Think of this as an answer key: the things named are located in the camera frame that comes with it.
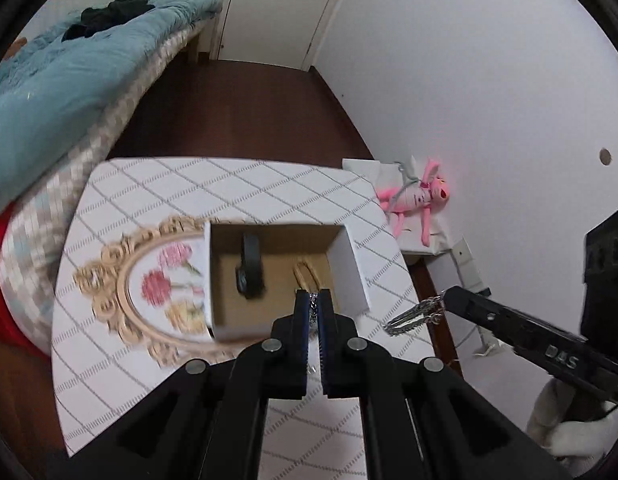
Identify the blue quilted blanket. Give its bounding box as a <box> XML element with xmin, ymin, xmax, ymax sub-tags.
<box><xmin>0</xmin><ymin>0</ymin><xmax>225</xmax><ymax>222</ymax></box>

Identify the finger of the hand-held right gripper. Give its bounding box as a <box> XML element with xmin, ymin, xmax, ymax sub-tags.
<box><xmin>441</xmin><ymin>285</ymin><xmax>618</xmax><ymax>407</ymax></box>

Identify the wooden bed frame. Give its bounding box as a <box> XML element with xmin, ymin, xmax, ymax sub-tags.
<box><xmin>185</xmin><ymin>9</ymin><xmax>226</xmax><ymax>65</ymax></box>

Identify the black clothing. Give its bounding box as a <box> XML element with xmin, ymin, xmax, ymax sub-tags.
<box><xmin>62</xmin><ymin>0</ymin><xmax>156</xmax><ymax>43</ymax></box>

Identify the black wristwatch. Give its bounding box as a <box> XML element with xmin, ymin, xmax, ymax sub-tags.
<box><xmin>236</xmin><ymin>231</ymin><xmax>266</xmax><ymax>301</ymax></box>

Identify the thin silver chain necklace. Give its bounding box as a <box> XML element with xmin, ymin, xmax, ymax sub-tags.
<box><xmin>307</xmin><ymin>290</ymin><xmax>324</xmax><ymax>377</ymax></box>

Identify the bed with blue blanket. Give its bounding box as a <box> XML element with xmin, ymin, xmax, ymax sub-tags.
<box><xmin>0</xmin><ymin>29</ymin><xmax>192</xmax><ymax>357</ymax></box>

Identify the red cloth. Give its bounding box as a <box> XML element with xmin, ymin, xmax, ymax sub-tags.
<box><xmin>0</xmin><ymin>209</ymin><xmax>53</xmax><ymax>357</ymax></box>

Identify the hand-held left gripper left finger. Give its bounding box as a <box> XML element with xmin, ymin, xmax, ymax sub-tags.
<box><xmin>64</xmin><ymin>288</ymin><xmax>310</xmax><ymax>480</ymax></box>

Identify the pink plush toy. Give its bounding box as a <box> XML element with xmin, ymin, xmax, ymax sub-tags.
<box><xmin>377</xmin><ymin>157</ymin><xmax>452</xmax><ymax>247</ymax></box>

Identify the ornate gold-framed floral tray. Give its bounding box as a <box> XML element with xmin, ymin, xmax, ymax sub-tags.
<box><xmin>73</xmin><ymin>215</ymin><xmax>242</xmax><ymax>369</ymax></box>

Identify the white door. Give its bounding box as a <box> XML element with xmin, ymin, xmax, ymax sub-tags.
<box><xmin>218</xmin><ymin>0</ymin><xmax>360</xmax><ymax>70</ymax></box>

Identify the white cardboard box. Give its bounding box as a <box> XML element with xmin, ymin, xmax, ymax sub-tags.
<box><xmin>205</xmin><ymin>219</ymin><xmax>372</xmax><ymax>342</ymax></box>

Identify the silver link bracelet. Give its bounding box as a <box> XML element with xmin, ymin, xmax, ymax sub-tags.
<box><xmin>382</xmin><ymin>295</ymin><xmax>448</xmax><ymax>337</ymax></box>

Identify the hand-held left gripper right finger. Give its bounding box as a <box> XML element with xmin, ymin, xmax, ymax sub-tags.
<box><xmin>317</xmin><ymin>288</ymin><xmax>576</xmax><ymax>480</ymax></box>

